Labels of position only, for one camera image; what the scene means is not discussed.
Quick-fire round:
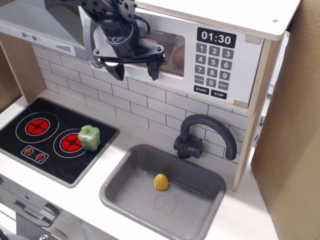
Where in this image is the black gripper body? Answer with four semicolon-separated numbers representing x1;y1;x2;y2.
92;23;166;66

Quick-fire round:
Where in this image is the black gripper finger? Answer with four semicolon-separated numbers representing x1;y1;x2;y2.
103;62;125;81
147;60;160;81

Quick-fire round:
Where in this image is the white toy microwave door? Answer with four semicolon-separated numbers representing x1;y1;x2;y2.
78;6;265;108

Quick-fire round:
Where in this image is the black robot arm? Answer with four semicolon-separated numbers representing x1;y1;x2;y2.
64;0;166;81

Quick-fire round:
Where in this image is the orange plate inside microwave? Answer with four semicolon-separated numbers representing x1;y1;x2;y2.
171;45;185;69

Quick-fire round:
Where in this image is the white wooden microwave cabinet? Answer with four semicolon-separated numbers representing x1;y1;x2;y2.
137;0;301;192

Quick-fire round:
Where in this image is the grey range hood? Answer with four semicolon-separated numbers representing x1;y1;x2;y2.
0;0;88;62

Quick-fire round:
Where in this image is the green toy bell pepper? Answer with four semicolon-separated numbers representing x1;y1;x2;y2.
77;125;101;152

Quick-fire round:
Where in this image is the dark grey toy faucet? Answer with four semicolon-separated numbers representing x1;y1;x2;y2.
173;114;237;160

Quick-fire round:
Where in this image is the black toy stovetop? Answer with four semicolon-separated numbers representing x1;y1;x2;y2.
0;98;120;188

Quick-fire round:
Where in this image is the yellow toy corn piece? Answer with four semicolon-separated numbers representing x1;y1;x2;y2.
153;173;170;191

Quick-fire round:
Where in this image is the grey plastic sink basin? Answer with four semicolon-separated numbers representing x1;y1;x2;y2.
99;144;226;240

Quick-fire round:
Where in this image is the brown cardboard panel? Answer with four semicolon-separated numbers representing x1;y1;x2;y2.
251;0;320;240

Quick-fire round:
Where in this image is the grey oven door handle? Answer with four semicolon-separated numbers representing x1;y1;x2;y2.
12;200;60;228

